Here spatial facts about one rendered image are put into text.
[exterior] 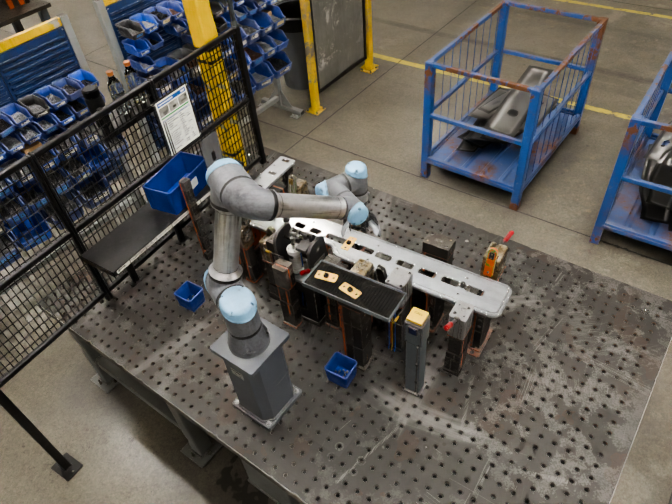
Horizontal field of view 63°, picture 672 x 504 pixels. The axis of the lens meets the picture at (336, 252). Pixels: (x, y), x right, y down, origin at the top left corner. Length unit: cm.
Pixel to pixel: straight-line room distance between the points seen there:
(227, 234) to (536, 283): 153
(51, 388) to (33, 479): 54
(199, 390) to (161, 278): 72
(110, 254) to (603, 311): 219
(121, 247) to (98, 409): 114
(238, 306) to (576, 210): 298
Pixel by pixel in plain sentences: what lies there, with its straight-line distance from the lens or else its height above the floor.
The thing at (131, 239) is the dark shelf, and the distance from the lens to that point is 268.
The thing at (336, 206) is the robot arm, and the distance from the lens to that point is 176.
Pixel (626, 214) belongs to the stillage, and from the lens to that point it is 411.
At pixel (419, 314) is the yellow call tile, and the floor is 116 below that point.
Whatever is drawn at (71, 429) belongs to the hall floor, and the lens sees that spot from 347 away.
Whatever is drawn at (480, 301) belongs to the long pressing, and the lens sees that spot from 222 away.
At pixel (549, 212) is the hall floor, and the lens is 423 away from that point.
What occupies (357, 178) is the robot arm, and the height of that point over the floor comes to 151.
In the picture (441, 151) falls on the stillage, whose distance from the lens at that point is 443.
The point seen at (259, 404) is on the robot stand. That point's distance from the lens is 217.
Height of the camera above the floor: 268
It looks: 45 degrees down
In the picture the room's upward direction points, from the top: 6 degrees counter-clockwise
